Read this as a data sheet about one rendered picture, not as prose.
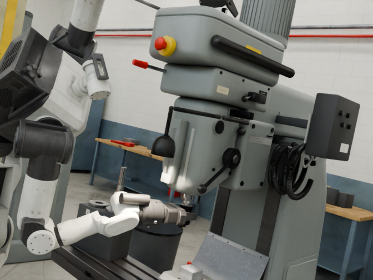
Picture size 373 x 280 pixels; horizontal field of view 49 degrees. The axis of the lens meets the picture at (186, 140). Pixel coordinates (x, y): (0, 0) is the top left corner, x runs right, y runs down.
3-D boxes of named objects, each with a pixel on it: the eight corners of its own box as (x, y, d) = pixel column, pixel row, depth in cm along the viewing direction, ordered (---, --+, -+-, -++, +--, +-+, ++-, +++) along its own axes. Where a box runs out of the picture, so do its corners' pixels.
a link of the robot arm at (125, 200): (146, 231, 133) (114, 231, 127) (136, 209, 141) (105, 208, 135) (159, 205, 128) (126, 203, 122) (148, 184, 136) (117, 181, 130)
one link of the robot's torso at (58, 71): (-59, 133, 120) (15, 80, 103) (-20, 57, 141) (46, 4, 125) (26, 178, 139) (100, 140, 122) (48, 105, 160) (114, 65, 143)
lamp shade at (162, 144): (146, 153, 122) (150, 133, 122) (156, 153, 129) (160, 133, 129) (167, 158, 120) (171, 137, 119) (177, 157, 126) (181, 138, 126)
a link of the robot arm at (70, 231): (99, 240, 125) (35, 264, 120) (94, 224, 134) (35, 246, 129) (88, 210, 121) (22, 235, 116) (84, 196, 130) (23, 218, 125)
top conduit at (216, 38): (218, 46, 114) (220, 34, 114) (207, 46, 117) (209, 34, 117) (294, 78, 148) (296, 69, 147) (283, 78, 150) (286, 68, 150)
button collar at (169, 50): (169, 55, 120) (173, 35, 120) (155, 54, 124) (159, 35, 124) (174, 57, 122) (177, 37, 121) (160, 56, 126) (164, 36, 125)
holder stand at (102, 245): (108, 262, 165) (117, 214, 164) (71, 245, 176) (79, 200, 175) (127, 256, 175) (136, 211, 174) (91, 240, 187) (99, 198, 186)
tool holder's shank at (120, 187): (114, 192, 170) (119, 166, 170) (116, 191, 174) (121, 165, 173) (121, 194, 170) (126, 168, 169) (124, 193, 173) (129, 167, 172)
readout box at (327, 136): (328, 159, 130) (342, 94, 129) (303, 154, 136) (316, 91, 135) (352, 162, 145) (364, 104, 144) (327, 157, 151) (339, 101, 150)
